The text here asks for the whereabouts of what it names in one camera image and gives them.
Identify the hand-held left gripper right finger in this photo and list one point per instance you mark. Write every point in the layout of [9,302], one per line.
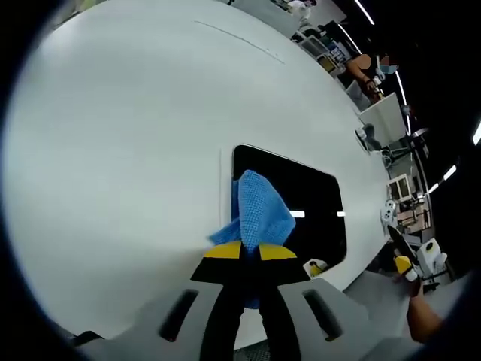
[300,323]

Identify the white monitor back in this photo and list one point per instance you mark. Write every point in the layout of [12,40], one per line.
[385,118]

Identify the white round button device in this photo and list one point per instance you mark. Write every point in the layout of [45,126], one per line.
[389,212]

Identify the blue cleaning cloth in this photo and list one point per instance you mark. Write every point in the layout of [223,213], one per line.
[259,210]

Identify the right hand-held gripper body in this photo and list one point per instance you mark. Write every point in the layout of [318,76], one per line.
[432,261]

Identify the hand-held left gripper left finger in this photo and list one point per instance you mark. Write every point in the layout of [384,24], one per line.
[180,319]

